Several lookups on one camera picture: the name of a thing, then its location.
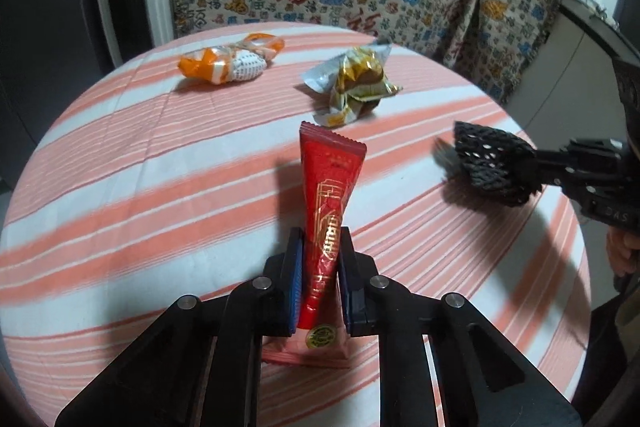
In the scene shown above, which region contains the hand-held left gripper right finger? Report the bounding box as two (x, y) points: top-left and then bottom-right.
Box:
(337, 227), (583, 427)

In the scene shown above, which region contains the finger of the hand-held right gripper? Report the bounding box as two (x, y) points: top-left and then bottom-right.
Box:
(525, 148), (566, 194)

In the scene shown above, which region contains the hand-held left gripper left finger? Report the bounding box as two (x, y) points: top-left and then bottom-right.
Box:
(54, 227), (306, 427)

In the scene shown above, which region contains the black lattice wrapper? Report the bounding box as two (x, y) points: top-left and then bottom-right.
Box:
(454, 121), (543, 208)

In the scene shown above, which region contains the red gold packet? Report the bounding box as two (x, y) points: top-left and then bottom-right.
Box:
(262, 121), (368, 370)

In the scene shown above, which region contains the gold foil wrapper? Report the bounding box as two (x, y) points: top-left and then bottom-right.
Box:
(300, 43), (405, 128)

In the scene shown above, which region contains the person's right hand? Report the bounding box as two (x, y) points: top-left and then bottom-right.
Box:
(606, 232), (640, 293)

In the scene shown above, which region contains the dark clothing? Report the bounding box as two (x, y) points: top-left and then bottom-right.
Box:
(572, 277), (640, 415)

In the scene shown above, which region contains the striped tablecloth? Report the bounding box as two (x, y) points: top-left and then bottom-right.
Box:
(0, 21), (593, 427)

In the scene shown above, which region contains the orange white snack wrapper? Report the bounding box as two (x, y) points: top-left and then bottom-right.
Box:
(179, 33), (286, 85)

